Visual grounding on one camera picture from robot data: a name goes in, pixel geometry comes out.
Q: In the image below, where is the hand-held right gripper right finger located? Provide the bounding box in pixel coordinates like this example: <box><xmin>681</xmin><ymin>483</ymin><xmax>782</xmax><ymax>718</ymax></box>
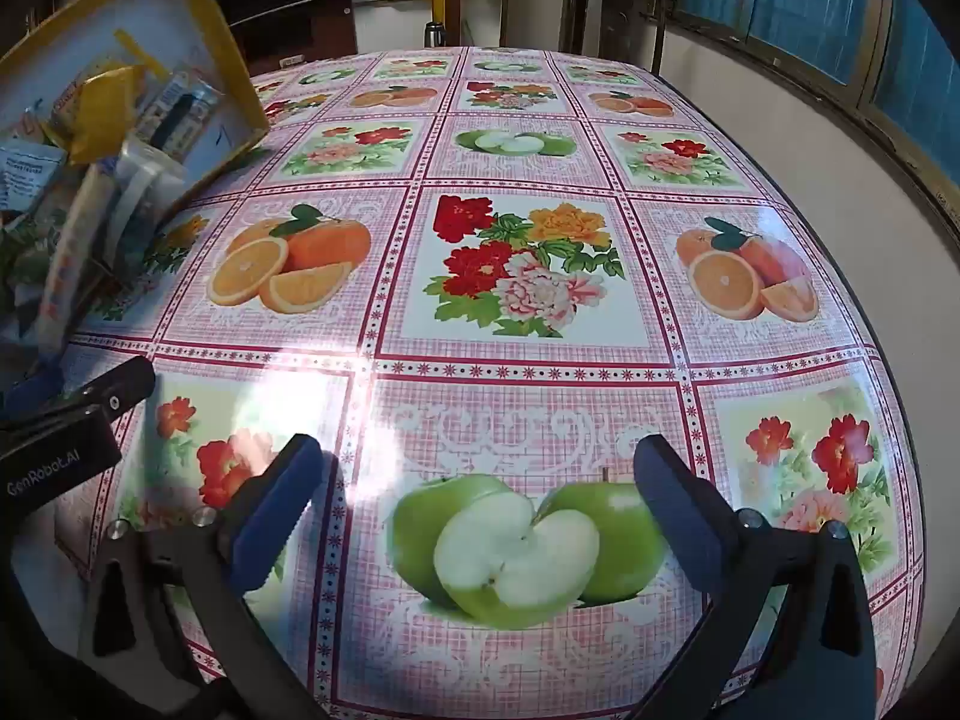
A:
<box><xmin>634</xmin><ymin>433</ymin><xmax>886</xmax><ymax>720</ymax></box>

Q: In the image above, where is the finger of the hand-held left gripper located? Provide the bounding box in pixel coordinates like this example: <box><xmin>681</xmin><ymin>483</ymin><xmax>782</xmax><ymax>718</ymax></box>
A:
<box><xmin>0</xmin><ymin>356</ymin><xmax>157</xmax><ymax>437</ymax></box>
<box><xmin>0</xmin><ymin>364</ymin><xmax>70</xmax><ymax>421</ymax></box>

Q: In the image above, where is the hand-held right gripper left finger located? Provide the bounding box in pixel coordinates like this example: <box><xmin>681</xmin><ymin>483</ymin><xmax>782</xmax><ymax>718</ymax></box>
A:
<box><xmin>79</xmin><ymin>433</ymin><xmax>323</xmax><ymax>720</ymax></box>

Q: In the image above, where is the orange cracker packet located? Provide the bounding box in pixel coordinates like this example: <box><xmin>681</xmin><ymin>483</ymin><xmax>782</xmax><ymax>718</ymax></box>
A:
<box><xmin>34</xmin><ymin>163</ymin><xmax>115</xmax><ymax>362</ymax></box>

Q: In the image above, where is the blue white snack packet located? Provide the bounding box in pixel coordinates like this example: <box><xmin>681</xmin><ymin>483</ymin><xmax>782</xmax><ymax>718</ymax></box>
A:
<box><xmin>137</xmin><ymin>69</ymin><xmax>227</xmax><ymax>160</ymax></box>

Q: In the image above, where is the yellow cardboard box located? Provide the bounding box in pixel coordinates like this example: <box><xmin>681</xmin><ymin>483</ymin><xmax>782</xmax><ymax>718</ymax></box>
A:
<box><xmin>0</xmin><ymin>0</ymin><xmax>269</xmax><ymax>205</ymax></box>

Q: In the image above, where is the fruit and flower printed tablecloth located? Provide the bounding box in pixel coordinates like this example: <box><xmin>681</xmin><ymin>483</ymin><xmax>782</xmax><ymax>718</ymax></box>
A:
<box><xmin>56</xmin><ymin>45</ymin><xmax>927</xmax><ymax>720</ymax></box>

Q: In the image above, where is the dark wooden chair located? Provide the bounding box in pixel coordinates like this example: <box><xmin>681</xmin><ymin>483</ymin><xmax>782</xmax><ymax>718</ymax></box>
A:
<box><xmin>556</xmin><ymin>0</ymin><xmax>677</xmax><ymax>77</ymax></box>

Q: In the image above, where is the blue-tinted window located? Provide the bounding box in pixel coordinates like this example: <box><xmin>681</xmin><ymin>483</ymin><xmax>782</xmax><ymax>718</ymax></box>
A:
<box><xmin>666</xmin><ymin>0</ymin><xmax>960</xmax><ymax>192</ymax></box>

